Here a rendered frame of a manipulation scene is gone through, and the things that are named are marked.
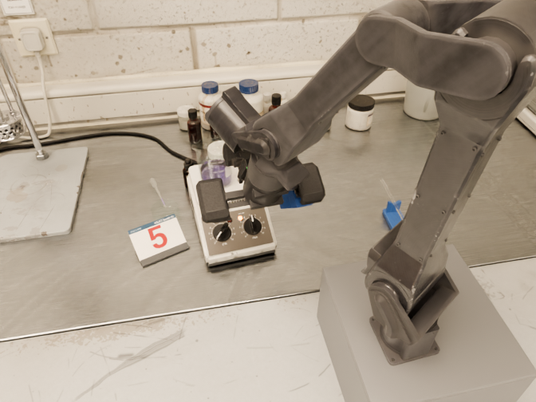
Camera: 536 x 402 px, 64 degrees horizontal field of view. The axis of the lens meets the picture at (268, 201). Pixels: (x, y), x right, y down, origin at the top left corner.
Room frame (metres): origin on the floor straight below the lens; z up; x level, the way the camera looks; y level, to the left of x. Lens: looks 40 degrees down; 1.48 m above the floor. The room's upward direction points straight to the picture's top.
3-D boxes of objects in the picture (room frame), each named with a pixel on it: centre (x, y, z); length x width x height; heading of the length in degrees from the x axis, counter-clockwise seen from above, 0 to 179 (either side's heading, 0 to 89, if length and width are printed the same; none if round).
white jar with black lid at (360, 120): (1.00, -0.24, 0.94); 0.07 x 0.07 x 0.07
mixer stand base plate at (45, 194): (0.72, 0.51, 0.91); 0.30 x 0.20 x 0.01; 11
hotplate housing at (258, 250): (0.62, 0.08, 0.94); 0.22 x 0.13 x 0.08; 17
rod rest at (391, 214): (0.60, -0.25, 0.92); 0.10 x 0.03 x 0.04; 8
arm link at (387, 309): (0.29, -0.16, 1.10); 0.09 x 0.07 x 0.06; 134
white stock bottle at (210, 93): (1.00, 0.14, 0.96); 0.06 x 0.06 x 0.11
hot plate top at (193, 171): (0.65, 0.08, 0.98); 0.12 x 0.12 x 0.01; 17
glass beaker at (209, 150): (0.64, 0.10, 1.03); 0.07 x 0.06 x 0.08; 101
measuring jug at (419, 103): (1.06, -0.43, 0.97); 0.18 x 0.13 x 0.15; 162
